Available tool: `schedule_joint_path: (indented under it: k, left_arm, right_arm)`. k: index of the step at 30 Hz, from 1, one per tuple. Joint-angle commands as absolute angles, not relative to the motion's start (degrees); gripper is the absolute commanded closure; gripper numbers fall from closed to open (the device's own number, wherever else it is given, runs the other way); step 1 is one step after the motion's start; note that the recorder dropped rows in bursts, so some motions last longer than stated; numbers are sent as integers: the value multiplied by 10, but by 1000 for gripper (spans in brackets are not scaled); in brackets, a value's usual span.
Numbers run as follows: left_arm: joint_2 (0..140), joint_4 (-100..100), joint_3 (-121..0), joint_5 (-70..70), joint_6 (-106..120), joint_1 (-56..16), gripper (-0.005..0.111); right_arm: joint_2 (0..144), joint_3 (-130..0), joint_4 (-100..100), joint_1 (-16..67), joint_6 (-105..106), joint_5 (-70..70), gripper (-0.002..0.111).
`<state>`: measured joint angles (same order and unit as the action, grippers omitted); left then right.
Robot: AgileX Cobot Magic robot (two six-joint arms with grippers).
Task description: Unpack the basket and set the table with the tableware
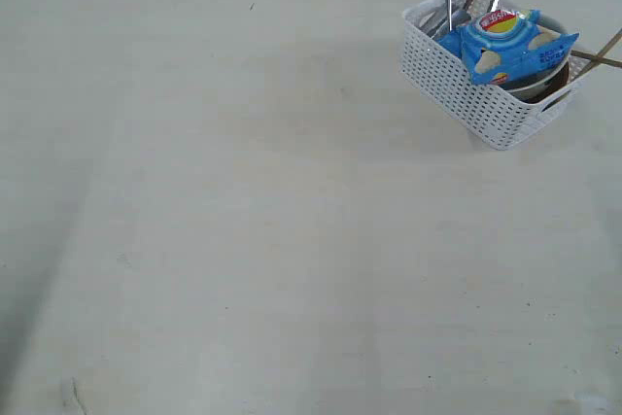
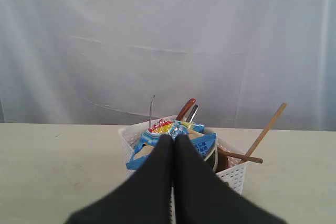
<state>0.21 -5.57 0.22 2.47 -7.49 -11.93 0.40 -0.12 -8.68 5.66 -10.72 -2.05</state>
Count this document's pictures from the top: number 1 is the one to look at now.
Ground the brown round plate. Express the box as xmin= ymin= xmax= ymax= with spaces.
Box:
xmin=525 ymin=62 xmax=570 ymax=104

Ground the stainless steel cup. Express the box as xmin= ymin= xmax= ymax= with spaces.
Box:
xmin=420 ymin=3 xmax=470 ymax=40

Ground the white perforated plastic basket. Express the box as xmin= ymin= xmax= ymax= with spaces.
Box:
xmin=400 ymin=0 xmax=588 ymax=151

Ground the white ceramic bowl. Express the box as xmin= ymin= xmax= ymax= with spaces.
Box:
xmin=500 ymin=14 xmax=570 ymax=102

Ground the blue chips snack bag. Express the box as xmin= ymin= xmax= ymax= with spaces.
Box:
xmin=436 ymin=9 xmax=579 ymax=85

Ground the wooden chopstick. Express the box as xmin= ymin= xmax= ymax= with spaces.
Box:
xmin=570 ymin=50 xmax=622 ymax=68
xmin=575 ymin=30 xmax=621 ymax=80

